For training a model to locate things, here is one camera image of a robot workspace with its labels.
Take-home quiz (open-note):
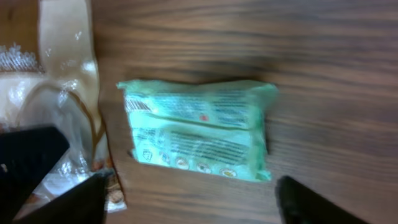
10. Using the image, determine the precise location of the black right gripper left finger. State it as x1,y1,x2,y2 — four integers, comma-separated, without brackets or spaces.
14,173,108,224

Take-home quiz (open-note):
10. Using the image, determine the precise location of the white labelled packet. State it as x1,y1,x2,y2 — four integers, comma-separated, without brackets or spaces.
15,155,127,220

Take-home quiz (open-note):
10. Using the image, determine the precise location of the brown nut pouch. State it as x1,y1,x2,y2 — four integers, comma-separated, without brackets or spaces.
0,0,109,172

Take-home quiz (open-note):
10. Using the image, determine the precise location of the teal snack packet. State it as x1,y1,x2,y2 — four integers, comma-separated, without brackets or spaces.
117,80,278,182

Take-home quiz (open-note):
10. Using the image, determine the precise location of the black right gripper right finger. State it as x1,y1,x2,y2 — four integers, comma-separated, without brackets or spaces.
275,175,368,224

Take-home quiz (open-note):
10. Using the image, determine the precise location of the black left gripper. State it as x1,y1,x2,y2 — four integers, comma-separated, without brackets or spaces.
1,126,70,223

